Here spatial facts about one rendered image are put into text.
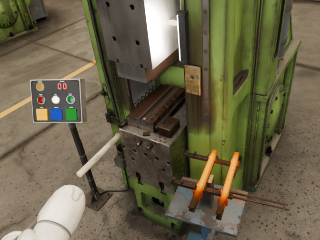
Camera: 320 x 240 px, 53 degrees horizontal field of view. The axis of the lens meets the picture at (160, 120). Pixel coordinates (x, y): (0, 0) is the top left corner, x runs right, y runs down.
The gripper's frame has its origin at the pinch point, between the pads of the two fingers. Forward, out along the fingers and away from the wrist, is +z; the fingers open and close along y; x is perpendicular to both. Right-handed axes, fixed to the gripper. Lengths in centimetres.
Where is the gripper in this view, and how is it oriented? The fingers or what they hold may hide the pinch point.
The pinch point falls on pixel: (213, 235)
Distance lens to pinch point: 147.6
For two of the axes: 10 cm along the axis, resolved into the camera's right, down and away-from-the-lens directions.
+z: 3.6, -6.0, 7.2
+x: -1.0, -7.9, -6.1
